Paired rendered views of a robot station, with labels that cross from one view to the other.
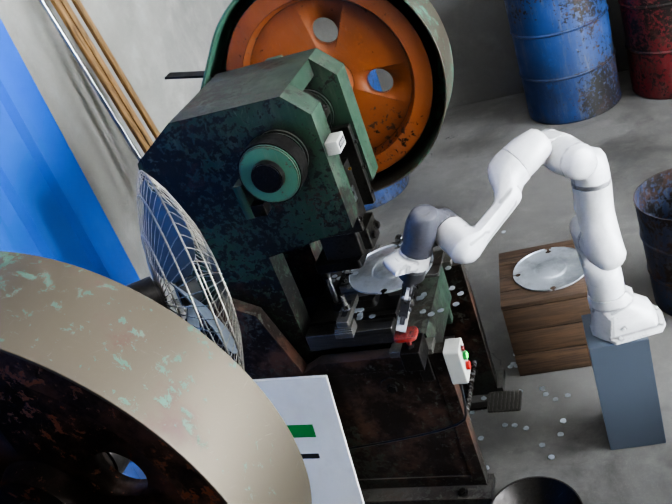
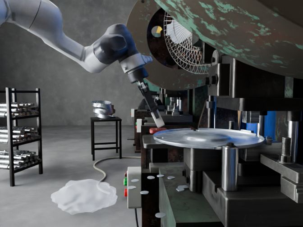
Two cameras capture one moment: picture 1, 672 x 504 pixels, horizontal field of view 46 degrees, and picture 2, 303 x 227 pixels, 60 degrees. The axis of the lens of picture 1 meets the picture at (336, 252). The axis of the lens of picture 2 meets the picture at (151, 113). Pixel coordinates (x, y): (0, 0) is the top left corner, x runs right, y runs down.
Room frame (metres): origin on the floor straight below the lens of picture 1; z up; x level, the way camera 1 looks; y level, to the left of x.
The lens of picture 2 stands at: (2.81, -0.61, 0.90)
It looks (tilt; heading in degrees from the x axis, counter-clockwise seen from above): 5 degrees down; 152
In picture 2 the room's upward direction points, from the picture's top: straight up
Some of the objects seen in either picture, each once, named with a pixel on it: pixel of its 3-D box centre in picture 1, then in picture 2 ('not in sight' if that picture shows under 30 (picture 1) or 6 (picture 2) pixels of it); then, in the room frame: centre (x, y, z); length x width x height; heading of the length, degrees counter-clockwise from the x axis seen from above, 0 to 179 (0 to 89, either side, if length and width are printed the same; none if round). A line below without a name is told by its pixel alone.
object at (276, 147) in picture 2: (358, 278); (250, 145); (2.31, -0.04, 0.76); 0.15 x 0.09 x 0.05; 155
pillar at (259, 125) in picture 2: (330, 284); (260, 124); (2.26, 0.06, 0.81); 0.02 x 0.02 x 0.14
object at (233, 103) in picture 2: (346, 253); (255, 107); (2.31, -0.03, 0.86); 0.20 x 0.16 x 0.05; 155
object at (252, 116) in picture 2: not in sight; (249, 115); (2.31, -0.04, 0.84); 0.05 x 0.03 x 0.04; 155
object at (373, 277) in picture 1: (390, 267); (206, 136); (2.26, -0.15, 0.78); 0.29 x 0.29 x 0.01
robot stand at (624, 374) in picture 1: (623, 379); not in sight; (1.97, -0.74, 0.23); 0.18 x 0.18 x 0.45; 72
